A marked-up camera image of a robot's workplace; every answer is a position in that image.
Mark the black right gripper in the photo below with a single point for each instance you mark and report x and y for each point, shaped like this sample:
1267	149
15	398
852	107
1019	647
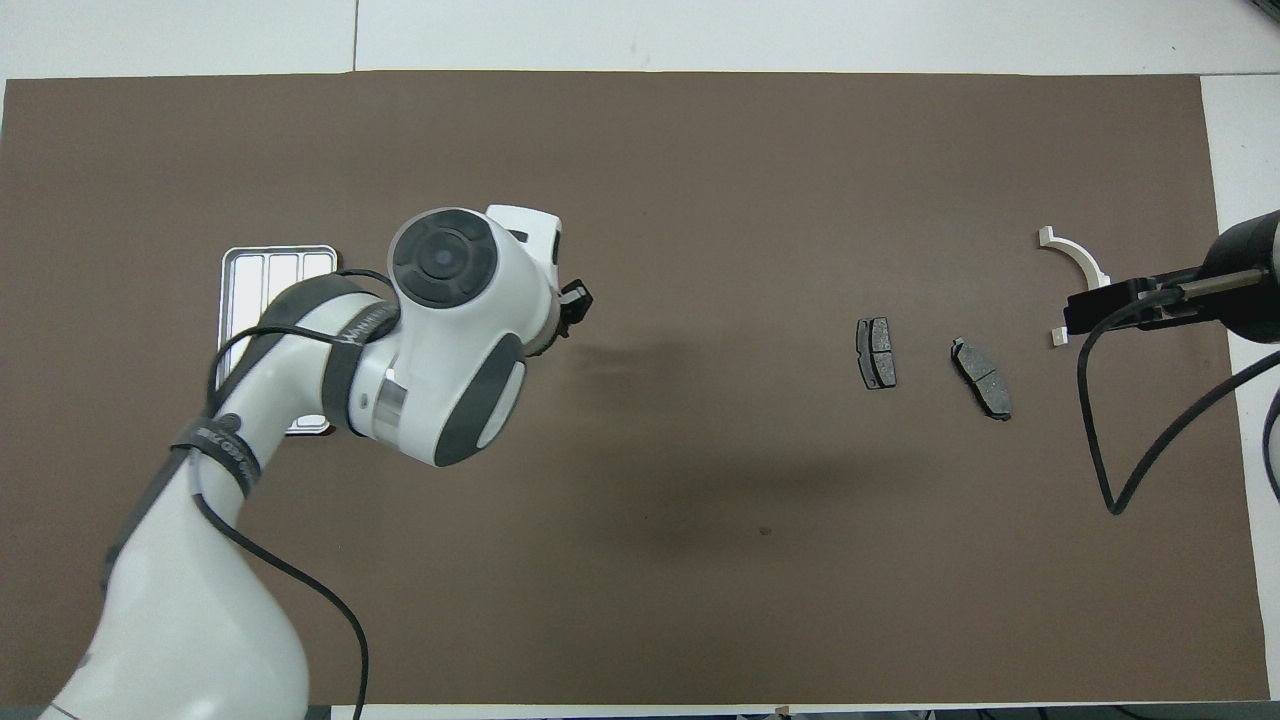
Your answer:
1175	300

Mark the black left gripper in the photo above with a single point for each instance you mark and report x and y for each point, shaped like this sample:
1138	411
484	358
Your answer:
573	305

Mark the silver metal tray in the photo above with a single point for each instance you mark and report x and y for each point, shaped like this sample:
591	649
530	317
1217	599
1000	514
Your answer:
245	290

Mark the angled dark brake pad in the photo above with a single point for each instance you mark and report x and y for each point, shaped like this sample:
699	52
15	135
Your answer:
983	378

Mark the brown table mat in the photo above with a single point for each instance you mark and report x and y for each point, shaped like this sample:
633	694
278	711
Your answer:
700	180

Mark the rectangular dark brake pad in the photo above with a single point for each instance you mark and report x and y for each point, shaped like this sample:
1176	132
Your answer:
877	352

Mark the white curved plastic bracket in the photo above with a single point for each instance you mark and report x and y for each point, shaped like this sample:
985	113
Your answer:
1085	262

